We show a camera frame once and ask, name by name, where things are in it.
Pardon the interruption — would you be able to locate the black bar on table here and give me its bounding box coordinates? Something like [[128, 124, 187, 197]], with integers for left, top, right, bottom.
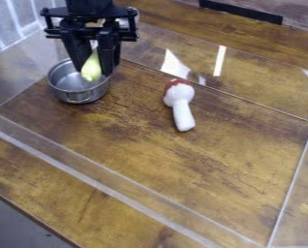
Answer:
[[198, 0, 284, 25]]

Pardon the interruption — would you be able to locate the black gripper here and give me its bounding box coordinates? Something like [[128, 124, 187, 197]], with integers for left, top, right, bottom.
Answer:
[[40, 0, 139, 77]]

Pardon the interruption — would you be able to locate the clear acrylic enclosure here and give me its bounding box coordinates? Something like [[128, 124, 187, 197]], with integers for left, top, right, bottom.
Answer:
[[0, 0, 308, 248]]

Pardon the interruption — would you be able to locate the small steel pot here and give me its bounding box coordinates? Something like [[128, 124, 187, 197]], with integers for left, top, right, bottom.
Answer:
[[47, 59, 111, 105]]

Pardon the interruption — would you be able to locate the green handled metal spoon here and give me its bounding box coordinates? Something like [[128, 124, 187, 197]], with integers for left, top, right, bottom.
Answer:
[[80, 17, 110, 83]]

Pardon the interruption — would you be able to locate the white red toy mushroom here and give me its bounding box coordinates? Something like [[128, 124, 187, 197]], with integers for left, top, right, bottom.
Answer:
[[163, 78, 196, 132]]

